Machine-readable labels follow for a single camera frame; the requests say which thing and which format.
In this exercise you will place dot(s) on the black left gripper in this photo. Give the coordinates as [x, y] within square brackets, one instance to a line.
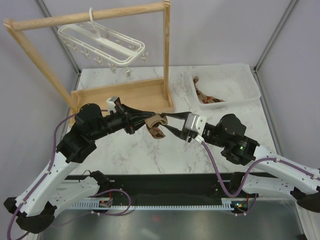
[137, 121]

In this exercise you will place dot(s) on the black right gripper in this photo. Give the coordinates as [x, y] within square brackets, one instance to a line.
[186, 135]

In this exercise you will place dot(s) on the argyle sock beige orange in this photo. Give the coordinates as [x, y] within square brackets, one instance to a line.
[153, 123]

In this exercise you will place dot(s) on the white plastic clip hanger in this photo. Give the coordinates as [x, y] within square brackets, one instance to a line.
[103, 45]

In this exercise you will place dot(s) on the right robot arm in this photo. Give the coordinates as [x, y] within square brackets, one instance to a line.
[267, 174]

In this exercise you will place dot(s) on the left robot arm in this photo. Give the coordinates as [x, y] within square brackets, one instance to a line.
[38, 206]

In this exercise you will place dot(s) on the wooden hanger stand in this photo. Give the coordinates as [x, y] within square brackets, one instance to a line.
[149, 95]

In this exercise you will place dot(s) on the white perforated plastic basket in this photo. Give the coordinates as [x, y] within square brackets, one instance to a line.
[233, 83]

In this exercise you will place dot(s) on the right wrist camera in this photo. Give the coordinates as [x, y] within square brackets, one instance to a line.
[195, 121]

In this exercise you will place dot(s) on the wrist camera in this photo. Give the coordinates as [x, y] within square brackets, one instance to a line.
[112, 102]
[195, 121]

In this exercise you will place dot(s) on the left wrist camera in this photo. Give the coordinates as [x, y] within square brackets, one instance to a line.
[112, 102]

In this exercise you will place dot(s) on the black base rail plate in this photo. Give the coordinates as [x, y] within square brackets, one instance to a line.
[162, 188]

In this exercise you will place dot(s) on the white cable duct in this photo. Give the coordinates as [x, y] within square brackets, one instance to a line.
[96, 204]

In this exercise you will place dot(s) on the aluminium frame post left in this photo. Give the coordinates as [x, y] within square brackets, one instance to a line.
[54, 29]

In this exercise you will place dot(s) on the aluminium frame post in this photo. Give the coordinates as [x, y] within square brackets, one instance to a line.
[275, 34]
[54, 29]

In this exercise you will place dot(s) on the aluminium frame post right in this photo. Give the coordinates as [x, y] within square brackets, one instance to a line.
[275, 34]

